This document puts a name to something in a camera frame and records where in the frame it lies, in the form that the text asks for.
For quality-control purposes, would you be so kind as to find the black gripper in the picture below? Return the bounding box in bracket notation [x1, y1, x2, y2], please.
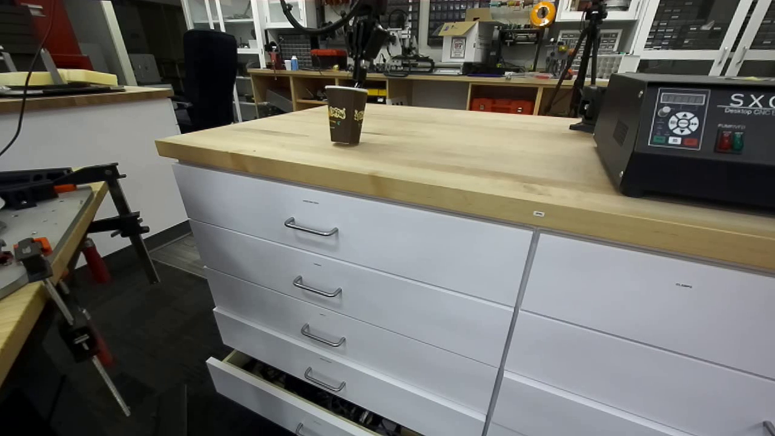
[348, 2, 377, 85]

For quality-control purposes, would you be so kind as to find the brown paper coffee cup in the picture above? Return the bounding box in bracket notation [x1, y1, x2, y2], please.
[324, 85, 367, 148]

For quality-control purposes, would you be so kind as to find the black mesh office chair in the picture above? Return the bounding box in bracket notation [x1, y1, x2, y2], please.
[178, 29, 238, 133]

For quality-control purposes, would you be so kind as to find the white drawer cabinet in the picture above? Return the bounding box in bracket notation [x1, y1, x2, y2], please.
[174, 166, 775, 436]

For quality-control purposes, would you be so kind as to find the black control box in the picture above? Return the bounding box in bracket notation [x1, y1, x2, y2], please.
[594, 72, 775, 212]

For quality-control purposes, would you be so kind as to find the black camera tripod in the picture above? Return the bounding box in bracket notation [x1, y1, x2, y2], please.
[549, 0, 607, 133]

